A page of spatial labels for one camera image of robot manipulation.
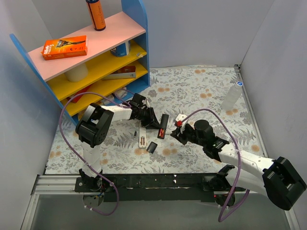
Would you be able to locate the white remote control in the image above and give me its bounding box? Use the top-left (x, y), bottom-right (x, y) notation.
top-left (139, 123), bottom-right (146, 149)

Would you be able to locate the red AAA battery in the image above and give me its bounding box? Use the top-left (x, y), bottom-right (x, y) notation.
top-left (159, 129), bottom-right (165, 139)

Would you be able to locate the black remote control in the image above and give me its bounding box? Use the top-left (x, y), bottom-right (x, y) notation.
top-left (157, 114), bottom-right (169, 139)

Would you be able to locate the black battery cover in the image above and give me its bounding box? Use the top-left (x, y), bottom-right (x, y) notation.
top-left (146, 142), bottom-right (157, 153)

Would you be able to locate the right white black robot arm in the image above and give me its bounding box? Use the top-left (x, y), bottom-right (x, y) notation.
top-left (171, 115), bottom-right (307, 210)

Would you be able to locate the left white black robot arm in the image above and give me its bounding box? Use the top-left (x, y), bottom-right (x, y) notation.
top-left (75, 93), bottom-right (161, 192)

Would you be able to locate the small white box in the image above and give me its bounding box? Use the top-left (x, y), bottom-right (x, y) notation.
top-left (113, 87), bottom-right (128, 98)

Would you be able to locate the red white flat box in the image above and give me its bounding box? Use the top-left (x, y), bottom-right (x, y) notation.
top-left (102, 66), bottom-right (136, 81)

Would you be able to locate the floral table mat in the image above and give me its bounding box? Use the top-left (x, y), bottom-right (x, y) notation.
top-left (45, 67), bottom-right (267, 174)

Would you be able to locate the clear plastic bottle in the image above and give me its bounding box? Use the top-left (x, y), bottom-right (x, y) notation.
top-left (221, 81), bottom-right (243, 111)

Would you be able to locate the blue pink yellow shelf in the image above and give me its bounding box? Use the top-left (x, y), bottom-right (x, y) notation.
top-left (10, 0), bottom-right (150, 124)

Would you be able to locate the yellow packet bottom shelf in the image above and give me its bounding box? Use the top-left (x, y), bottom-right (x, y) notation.
top-left (77, 111), bottom-right (84, 121)

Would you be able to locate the blue white can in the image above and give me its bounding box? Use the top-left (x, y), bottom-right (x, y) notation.
top-left (110, 41), bottom-right (130, 57)

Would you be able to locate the red box lower shelf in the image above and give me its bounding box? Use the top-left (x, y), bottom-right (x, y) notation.
top-left (66, 85), bottom-right (91, 103)

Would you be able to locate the white paper roll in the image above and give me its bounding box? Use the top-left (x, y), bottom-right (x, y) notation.
top-left (64, 63), bottom-right (88, 82)

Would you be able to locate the orange razor box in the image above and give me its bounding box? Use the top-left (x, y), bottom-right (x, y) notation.
top-left (41, 35), bottom-right (88, 60)

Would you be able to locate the orange cylindrical bottle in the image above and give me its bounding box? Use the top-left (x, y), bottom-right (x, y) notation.
top-left (86, 0), bottom-right (106, 31)

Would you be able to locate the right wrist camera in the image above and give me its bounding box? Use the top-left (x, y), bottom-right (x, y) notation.
top-left (175, 114), bottom-right (189, 133)

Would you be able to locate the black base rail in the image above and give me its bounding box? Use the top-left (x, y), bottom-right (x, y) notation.
top-left (74, 172), bottom-right (248, 204)

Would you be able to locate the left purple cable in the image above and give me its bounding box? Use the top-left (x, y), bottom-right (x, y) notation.
top-left (59, 88), bottom-right (134, 216)

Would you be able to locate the purple cable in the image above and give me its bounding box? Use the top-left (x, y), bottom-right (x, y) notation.
top-left (182, 108), bottom-right (250, 223)
top-left (59, 88), bottom-right (134, 216)

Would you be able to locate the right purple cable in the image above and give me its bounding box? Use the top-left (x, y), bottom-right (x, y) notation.
top-left (182, 108), bottom-right (250, 223)

